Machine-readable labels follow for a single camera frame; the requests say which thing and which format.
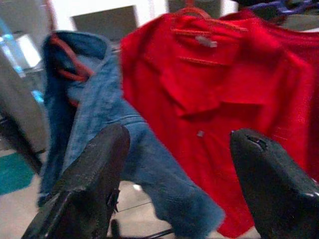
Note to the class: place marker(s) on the red plastic hanger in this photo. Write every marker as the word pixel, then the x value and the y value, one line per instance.
pixel 79 77
pixel 193 9

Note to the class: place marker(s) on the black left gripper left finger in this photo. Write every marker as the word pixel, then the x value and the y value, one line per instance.
pixel 89 179

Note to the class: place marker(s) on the purple plastic hanger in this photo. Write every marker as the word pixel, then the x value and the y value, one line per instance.
pixel 274 6

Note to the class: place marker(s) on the grey panel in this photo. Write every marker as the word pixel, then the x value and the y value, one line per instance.
pixel 104 23

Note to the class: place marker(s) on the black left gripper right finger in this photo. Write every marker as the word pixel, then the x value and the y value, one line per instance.
pixel 274 194

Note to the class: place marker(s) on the blue denim shirt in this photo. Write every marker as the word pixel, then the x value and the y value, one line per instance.
pixel 104 99

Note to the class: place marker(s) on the red polo shirt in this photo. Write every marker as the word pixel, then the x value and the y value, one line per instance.
pixel 211 87

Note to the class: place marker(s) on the teal floor mat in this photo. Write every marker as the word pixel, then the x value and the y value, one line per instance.
pixel 12 174

